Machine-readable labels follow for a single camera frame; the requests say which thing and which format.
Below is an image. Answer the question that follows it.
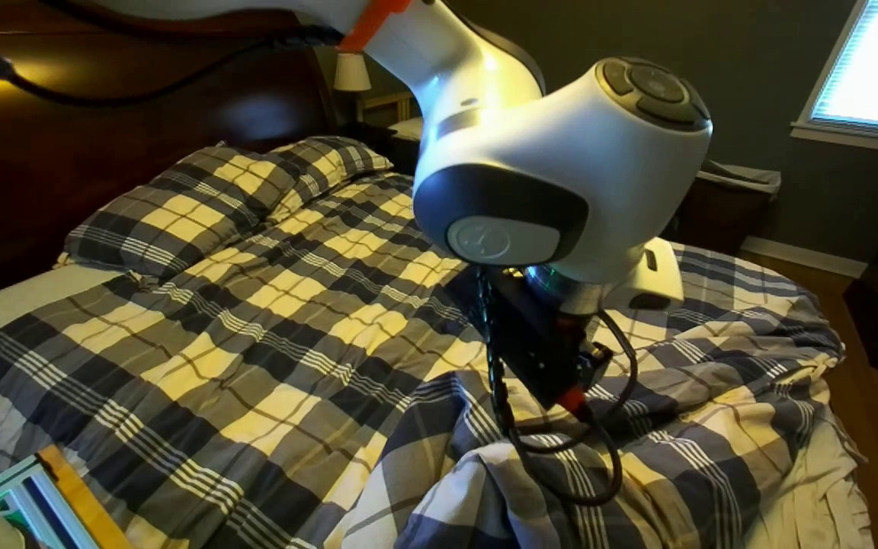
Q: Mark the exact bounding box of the bright window white frame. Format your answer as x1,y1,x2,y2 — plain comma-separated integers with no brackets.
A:
790,0,878,160

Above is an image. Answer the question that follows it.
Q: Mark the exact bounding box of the dark wooden headboard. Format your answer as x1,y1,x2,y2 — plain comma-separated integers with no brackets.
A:
0,0,360,307

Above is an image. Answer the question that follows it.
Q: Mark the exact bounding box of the light wooden plank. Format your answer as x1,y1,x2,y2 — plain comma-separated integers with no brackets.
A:
33,440,133,549

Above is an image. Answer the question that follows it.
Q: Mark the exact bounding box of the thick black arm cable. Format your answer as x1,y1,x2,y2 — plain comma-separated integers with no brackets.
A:
0,15,344,109

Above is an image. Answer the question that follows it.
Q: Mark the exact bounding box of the yellow grey plaid blanket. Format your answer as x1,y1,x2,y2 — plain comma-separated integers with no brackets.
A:
0,163,851,549

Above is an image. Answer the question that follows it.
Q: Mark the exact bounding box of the small plaid pillow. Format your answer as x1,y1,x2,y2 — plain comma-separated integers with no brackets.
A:
265,132,397,210

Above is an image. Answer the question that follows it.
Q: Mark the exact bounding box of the small white table lamp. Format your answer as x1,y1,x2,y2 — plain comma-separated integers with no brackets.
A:
334,50,374,98

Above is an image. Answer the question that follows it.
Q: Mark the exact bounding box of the thin black looped cable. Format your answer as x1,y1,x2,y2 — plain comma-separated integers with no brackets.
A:
477,271,644,508

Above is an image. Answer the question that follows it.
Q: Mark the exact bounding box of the orange strap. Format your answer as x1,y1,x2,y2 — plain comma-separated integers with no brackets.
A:
338,0,414,56

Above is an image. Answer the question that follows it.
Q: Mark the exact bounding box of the large plaid pillow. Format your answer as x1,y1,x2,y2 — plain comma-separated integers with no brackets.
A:
57,149,301,285

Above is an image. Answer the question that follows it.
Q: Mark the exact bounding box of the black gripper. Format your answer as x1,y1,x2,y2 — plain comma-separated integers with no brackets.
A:
479,267,617,409

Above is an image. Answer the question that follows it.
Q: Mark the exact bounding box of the white pillow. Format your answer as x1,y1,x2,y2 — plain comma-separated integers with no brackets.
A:
388,114,428,146

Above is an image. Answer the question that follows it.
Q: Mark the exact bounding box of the teal framed object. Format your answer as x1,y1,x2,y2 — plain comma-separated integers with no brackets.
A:
0,450,104,549

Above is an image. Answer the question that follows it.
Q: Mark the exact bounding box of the dark hamper with cloth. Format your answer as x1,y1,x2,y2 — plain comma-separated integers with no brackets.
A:
683,157,787,256

